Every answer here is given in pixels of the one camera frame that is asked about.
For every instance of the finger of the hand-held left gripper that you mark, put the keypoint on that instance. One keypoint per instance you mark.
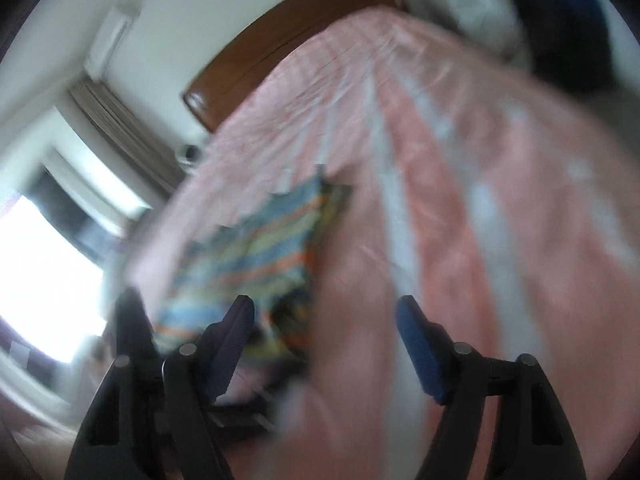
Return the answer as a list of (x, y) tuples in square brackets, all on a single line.
[(132, 320)]

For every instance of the brown wooden headboard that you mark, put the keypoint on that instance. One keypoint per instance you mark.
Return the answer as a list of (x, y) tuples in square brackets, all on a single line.
[(270, 45)]

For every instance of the window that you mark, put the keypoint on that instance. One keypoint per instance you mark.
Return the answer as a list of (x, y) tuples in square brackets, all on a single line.
[(55, 260)]

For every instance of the pink striped bedspread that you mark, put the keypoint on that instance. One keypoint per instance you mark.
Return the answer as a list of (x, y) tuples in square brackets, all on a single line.
[(450, 210)]

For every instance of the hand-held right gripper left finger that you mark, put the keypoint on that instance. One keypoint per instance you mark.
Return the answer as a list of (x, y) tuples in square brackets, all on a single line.
[(234, 345)]

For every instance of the beige curtain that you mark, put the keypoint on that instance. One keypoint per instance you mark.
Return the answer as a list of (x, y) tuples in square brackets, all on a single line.
[(127, 130)]

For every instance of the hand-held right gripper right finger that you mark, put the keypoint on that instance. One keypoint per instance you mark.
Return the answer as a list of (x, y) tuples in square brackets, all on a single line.
[(422, 355)]

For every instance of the multicolour striped knit sweater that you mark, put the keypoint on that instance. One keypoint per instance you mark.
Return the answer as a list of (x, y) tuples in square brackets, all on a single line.
[(260, 255)]

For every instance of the white air conditioner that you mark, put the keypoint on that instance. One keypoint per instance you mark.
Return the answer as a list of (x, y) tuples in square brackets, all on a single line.
[(107, 42)]

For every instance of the white round device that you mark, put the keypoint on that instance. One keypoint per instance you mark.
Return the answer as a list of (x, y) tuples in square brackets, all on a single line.
[(189, 154)]

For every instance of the black garment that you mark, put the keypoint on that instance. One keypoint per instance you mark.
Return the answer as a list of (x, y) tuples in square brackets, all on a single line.
[(570, 55)]

